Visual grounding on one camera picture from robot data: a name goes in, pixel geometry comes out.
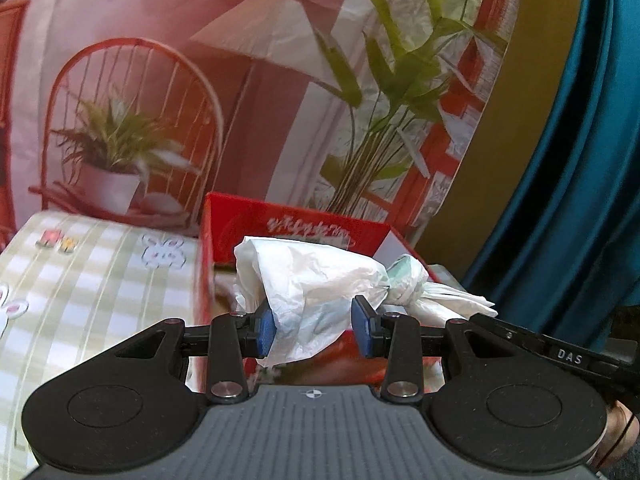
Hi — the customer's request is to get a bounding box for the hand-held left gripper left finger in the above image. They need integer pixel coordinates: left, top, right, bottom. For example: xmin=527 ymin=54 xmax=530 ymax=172
xmin=112 ymin=309 xmax=277 ymax=406

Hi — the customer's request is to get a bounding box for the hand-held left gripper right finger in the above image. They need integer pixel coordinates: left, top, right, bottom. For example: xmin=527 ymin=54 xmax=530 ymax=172
xmin=350 ymin=296 xmax=496 ymax=406

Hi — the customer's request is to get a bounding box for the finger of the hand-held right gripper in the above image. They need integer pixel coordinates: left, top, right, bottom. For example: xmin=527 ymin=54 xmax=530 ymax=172
xmin=470 ymin=312 xmax=551 ymax=357

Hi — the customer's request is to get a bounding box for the white plastic bag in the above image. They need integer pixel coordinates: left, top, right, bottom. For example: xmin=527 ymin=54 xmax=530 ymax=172
xmin=234 ymin=235 xmax=498 ymax=368

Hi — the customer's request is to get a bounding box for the red strawberry print cardboard box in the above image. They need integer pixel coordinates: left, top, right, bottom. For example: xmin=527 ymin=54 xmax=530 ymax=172
xmin=197 ymin=191 xmax=451 ymax=396

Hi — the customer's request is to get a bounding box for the person's right forearm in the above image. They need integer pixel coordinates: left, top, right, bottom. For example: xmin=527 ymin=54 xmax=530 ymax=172
xmin=597 ymin=400 xmax=640 ymax=468

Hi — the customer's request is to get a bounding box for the green checked cartoon tablecloth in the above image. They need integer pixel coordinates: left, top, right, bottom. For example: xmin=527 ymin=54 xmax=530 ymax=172
xmin=0 ymin=210 xmax=206 ymax=480

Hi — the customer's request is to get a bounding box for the blue curtain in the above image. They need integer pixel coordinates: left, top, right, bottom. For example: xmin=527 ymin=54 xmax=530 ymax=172
xmin=460 ymin=0 xmax=640 ymax=341

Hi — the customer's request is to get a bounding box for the printed room scene wall tapestry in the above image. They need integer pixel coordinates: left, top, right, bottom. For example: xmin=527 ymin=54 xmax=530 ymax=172
xmin=0 ymin=0 xmax=531 ymax=256

